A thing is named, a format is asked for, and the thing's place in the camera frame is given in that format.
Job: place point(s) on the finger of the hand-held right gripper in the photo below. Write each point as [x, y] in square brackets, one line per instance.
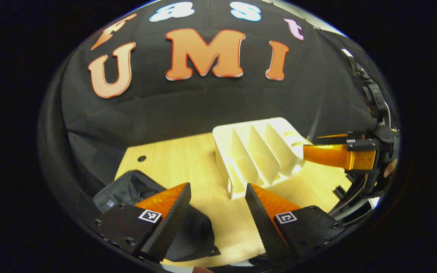
[332, 155]
[340, 135]

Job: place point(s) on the black schoolbag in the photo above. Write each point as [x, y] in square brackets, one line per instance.
[195, 235]

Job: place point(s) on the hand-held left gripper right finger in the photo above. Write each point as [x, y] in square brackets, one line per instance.
[264, 223]

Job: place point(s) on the white bookshelf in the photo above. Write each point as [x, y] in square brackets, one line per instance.
[241, 159]

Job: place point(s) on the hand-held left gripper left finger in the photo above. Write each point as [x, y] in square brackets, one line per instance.
[165, 223]

